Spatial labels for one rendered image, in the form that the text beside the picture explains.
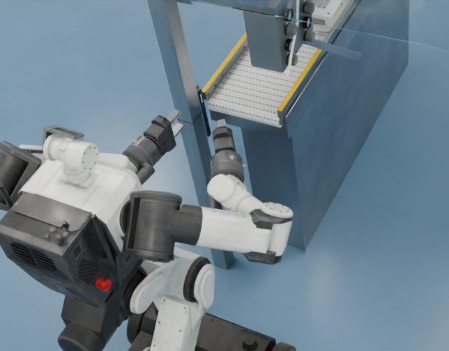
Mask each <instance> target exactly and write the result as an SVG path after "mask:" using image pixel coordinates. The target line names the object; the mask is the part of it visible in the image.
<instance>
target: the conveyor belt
mask: <svg viewBox="0 0 449 351"><path fill-rule="evenodd" d="M312 31H314V32H315V39H317V40H320V41H323V40H324V38H325V37H326V36H327V34H328V33H327V32H325V31H318V30H314V29H313V30H312ZM317 49H318V48H316V47H311V46H309V45H305V44H303V45H302V46H301V48H300V49H299V50H298V52H297V53H296V55H297V56H298V62H297V64H296V65H295V66H292V65H291V69H290V75H289V77H287V70H288V66H287V68H286V70H285V71H284V72H283V73H281V72H276V71H272V70H266V69H263V68H257V67H253V66H251V61H250V53H249V47H247V49H246V50H245V51H244V52H243V54H242V55H241V57H240V58H239V59H238V60H237V62H236V63H235V64H234V66H233V68H232V69H231V70H230V71H229V73H228V74H227V76H226V77H225V78H224V79H223V80H222V82H221V83H220V85H219V86H218V87H217V89H216V90H215V92H214V93H213V94H212V96H211V97H210V98H209V101H208V109H209V110H211V111H216V112H220V113H223V114H228V115H231V116H236V117H239V118H244V119H247V120H252V121H255V122H258V123H263V124H267V125H271V126H274V127H282V125H280V124H279V121H280V119H279V118H278V117H277V109H278V107H279V106H280V105H281V103H282V101H283V100H284V99H285V97H286V96H287V94H288V92H289V91H290V90H291V88H292V86H293V85H294V84H295V82H296V80H297V79H298V78H299V76H300V74H301V73H302V71H303V70H304V69H305V67H306V65H307V64H308V62H309V61H310V59H311V58H312V56H313V55H314V53H315V52H316V50H317Z"/></svg>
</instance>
